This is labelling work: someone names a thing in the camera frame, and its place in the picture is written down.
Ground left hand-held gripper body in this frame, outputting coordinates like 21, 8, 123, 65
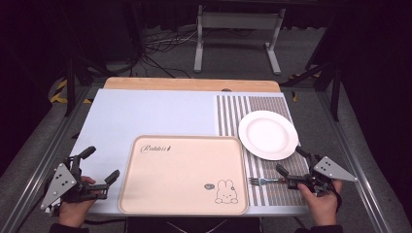
40, 154, 109, 212

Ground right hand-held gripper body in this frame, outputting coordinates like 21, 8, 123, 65
286, 154, 360, 197

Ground metal fork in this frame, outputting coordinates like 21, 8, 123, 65
248, 177, 289, 187

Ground person's left hand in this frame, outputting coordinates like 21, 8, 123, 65
57, 176, 100, 229

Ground person's right hand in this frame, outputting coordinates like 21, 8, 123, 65
297, 179, 344, 228

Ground grey striped placemat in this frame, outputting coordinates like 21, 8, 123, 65
215, 93, 311, 209

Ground white round plate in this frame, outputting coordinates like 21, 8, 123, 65
237, 110, 300, 162

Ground yellow black hazard tape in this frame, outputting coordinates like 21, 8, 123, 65
48, 79, 93, 106
289, 72, 323, 103

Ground black stand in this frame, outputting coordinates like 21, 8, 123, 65
63, 57, 108, 118
280, 61, 342, 122

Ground beige tray with rabbit print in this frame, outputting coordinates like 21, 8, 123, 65
118, 134, 250, 216

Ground pale blue table cover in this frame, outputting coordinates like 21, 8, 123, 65
70, 88, 311, 217

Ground person's dark clothing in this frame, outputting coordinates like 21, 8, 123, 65
124, 216, 262, 233

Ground wooden table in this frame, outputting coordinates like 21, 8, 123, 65
103, 76, 282, 94

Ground white metal stand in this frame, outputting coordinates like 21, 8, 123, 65
192, 4, 287, 77

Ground aluminium frame rail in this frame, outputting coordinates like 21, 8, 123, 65
0, 86, 92, 233
318, 91, 388, 233

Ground black cable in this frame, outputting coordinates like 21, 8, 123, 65
331, 188, 344, 212

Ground bundle of floor cables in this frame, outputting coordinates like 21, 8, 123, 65
141, 27, 199, 80

